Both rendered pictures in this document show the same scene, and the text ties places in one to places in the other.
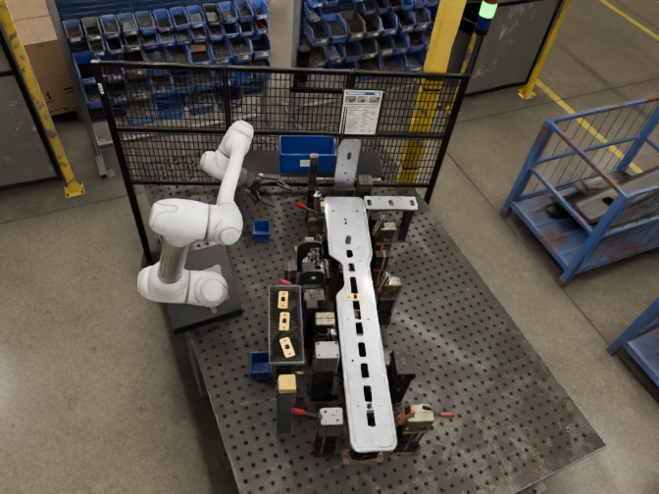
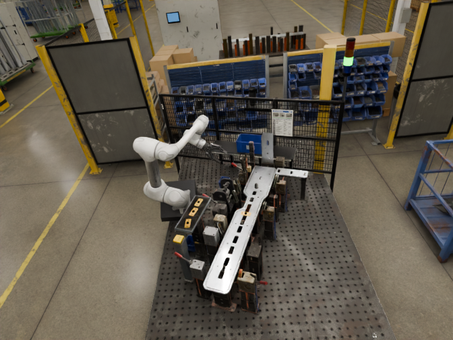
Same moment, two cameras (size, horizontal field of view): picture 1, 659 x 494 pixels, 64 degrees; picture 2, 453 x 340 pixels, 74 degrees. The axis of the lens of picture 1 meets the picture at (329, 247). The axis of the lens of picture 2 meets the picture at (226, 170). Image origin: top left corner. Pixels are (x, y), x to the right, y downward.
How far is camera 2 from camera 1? 109 cm
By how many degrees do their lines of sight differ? 28
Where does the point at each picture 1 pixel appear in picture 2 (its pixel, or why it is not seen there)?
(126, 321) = (164, 224)
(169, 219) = (139, 144)
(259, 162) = (228, 146)
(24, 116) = (149, 127)
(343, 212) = (261, 173)
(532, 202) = (427, 202)
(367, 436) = (214, 282)
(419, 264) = (307, 212)
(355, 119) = (280, 126)
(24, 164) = not seen: hidden behind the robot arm
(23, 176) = not seen: hidden behind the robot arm
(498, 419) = (321, 312)
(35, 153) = not seen: hidden behind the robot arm
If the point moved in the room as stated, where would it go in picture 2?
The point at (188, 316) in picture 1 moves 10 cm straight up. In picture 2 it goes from (169, 212) to (167, 205)
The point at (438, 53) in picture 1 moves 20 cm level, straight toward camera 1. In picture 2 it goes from (323, 88) to (313, 96)
